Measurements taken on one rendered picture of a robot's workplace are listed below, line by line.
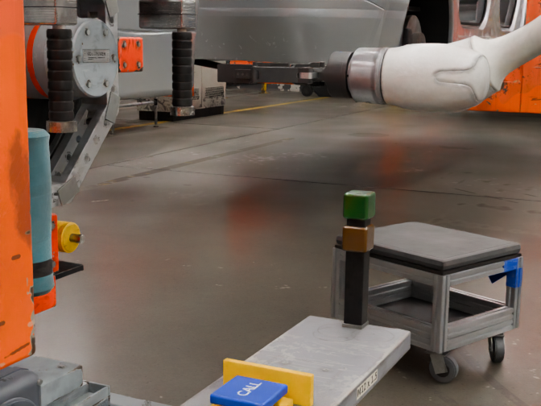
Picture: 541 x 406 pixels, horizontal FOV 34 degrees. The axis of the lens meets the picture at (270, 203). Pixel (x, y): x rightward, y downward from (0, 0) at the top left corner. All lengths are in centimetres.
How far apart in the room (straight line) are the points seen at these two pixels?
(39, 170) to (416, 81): 59
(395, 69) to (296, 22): 255
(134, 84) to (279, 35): 189
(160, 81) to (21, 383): 107
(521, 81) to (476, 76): 354
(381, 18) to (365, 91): 264
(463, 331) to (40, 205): 134
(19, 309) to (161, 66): 127
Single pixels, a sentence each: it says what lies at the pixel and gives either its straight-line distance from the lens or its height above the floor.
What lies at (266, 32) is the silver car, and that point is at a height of 91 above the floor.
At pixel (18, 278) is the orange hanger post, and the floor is 62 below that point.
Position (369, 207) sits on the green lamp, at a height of 64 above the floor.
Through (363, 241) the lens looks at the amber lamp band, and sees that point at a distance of 135.
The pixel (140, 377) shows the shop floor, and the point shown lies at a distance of 244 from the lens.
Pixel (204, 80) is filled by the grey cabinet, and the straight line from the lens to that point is 1021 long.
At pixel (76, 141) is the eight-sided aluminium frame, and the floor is 69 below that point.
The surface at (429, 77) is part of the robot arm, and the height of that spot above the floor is 83.
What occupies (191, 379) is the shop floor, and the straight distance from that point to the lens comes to 241.
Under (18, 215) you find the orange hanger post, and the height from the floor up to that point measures 69.
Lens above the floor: 89
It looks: 10 degrees down
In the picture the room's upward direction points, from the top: 1 degrees clockwise
